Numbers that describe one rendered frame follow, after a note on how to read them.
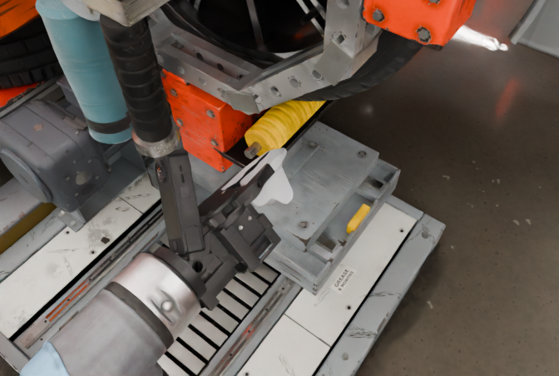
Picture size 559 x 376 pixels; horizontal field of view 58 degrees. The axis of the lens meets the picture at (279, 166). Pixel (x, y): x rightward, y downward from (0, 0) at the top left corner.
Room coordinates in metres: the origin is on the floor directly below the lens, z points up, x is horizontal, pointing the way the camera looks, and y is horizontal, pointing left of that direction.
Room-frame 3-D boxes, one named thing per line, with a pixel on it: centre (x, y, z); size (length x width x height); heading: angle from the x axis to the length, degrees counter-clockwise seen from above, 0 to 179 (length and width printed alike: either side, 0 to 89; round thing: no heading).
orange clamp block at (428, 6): (0.44, -0.14, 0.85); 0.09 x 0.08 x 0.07; 53
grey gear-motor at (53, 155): (0.78, 0.39, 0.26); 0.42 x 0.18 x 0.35; 143
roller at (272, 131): (0.64, -0.04, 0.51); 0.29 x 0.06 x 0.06; 143
